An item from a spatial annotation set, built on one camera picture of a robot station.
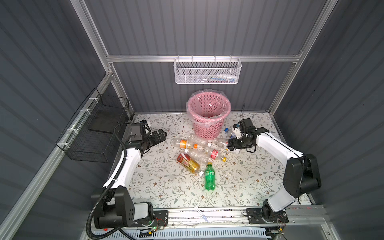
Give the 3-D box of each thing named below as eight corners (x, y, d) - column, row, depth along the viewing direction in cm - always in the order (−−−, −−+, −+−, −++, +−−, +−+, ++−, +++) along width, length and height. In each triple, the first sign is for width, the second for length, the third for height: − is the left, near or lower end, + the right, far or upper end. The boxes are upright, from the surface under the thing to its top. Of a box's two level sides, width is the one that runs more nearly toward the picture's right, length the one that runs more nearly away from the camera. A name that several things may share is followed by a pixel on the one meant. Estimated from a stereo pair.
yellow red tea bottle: (177, 162, 95) (175, 157, 90) (182, 156, 97) (182, 151, 92) (195, 176, 89) (195, 172, 84) (200, 169, 92) (201, 164, 87)
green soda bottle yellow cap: (205, 191, 84) (205, 187, 79) (204, 166, 94) (204, 162, 89) (215, 191, 84) (216, 187, 79) (213, 166, 94) (214, 162, 89)
